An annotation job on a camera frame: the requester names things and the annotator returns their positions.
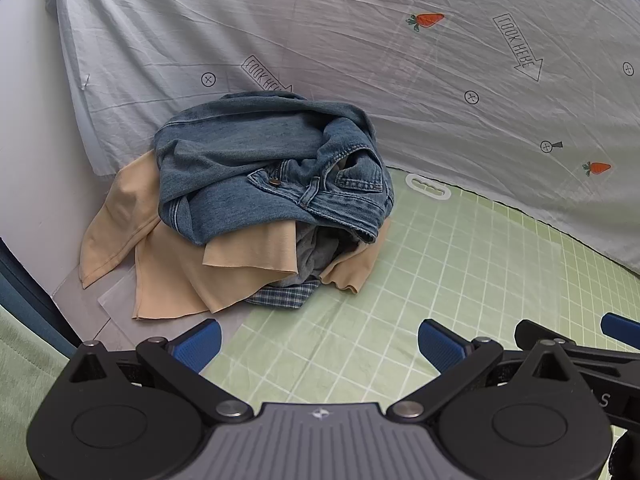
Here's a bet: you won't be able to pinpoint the dark blue cloth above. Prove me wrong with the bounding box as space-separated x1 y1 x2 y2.
0 237 81 351

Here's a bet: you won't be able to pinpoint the green grid mat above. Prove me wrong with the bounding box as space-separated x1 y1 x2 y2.
200 167 640 480

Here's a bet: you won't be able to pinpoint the beige shirt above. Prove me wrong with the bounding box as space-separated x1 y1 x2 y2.
79 152 392 321

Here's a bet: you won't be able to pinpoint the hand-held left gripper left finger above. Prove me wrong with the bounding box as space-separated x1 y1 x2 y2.
67 319 254 424

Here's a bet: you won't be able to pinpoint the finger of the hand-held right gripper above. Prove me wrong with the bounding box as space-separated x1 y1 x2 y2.
601 313 640 341
515 319 640 367

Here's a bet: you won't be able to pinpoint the grey garment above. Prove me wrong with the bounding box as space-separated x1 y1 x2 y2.
295 222 358 281

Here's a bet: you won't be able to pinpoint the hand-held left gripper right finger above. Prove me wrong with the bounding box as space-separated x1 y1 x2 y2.
387 319 577 421

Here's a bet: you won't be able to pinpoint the blue denim jeans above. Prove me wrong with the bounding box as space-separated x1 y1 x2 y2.
154 92 395 247

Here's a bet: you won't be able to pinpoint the pale green fabric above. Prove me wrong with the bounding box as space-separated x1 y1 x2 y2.
0 305 76 480

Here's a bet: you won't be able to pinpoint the blue plaid shirt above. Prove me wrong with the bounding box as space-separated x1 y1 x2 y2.
245 279 322 310

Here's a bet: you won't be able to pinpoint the white carrot print sheet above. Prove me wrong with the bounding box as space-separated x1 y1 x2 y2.
47 0 640 276

